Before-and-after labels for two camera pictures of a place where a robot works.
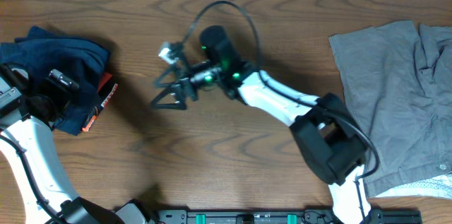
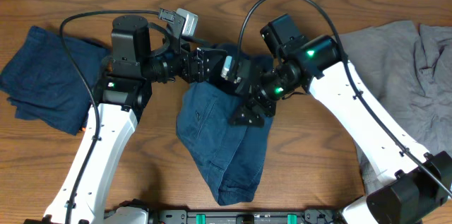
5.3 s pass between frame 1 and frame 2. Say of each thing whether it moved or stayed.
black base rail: stayed
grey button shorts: stayed
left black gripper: moved
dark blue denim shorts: moved
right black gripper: moved
